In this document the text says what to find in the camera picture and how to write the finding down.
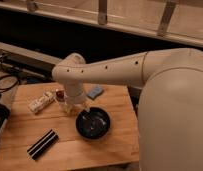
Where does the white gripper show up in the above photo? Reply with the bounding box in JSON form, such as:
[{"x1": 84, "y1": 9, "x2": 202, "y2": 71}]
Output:
[{"x1": 64, "y1": 87, "x2": 90, "y2": 114}]

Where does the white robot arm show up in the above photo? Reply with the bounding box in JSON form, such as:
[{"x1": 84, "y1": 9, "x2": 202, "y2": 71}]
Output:
[{"x1": 52, "y1": 48, "x2": 203, "y2": 171}]

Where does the black ceramic bowl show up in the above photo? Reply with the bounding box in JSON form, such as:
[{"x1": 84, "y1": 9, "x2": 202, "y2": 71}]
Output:
[{"x1": 76, "y1": 107, "x2": 111, "y2": 140}]

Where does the blue sponge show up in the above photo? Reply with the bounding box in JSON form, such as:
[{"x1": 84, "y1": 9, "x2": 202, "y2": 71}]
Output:
[{"x1": 87, "y1": 85, "x2": 104, "y2": 100}]

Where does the white cup with red contents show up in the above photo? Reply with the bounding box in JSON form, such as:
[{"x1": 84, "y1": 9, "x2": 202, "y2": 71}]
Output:
[{"x1": 55, "y1": 90, "x2": 68, "y2": 112}]

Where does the black striped box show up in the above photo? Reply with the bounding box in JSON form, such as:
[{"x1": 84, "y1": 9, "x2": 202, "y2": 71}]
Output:
[{"x1": 27, "y1": 130, "x2": 58, "y2": 160}]

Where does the round black-rimmed object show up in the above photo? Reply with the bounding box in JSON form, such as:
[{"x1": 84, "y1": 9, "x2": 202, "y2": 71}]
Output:
[{"x1": 0, "y1": 75, "x2": 19, "y2": 92}]

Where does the metal railing bracket middle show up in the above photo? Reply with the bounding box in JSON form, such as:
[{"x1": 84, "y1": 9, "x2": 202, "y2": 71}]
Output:
[{"x1": 97, "y1": 0, "x2": 108, "y2": 25}]

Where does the metal railing bracket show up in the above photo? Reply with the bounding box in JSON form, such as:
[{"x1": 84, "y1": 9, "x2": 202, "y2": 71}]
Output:
[
  {"x1": 97, "y1": 0, "x2": 108, "y2": 25},
  {"x1": 26, "y1": 0, "x2": 38, "y2": 12},
  {"x1": 157, "y1": 0, "x2": 177, "y2": 37}
]

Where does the metal railing bracket right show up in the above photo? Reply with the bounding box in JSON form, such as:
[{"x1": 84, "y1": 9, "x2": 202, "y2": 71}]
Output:
[{"x1": 157, "y1": 0, "x2": 177, "y2": 37}]

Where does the metal railing bracket left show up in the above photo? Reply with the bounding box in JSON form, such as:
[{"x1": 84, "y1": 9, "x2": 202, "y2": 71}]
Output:
[{"x1": 26, "y1": 0, "x2": 38, "y2": 12}]

